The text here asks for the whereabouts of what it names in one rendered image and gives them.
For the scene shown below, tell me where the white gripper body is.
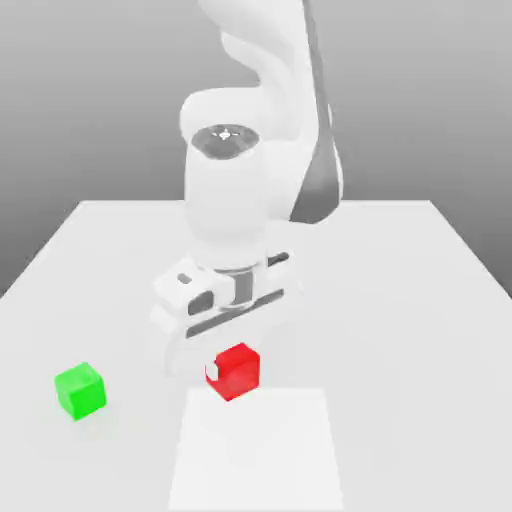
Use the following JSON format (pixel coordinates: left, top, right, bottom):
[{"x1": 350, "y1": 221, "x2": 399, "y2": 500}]
[{"x1": 150, "y1": 261, "x2": 304, "y2": 350}]

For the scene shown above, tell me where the small red cube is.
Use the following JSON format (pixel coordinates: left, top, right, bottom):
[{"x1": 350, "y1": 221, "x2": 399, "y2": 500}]
[{"x1": 204, "y1": 342, "x2": 262, "y2": 403}]

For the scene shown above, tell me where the small green cube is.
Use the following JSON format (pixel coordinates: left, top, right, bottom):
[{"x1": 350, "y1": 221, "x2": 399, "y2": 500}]
[{"x1": 54, "y1": 361, "x2": 108, "y2": 422}]

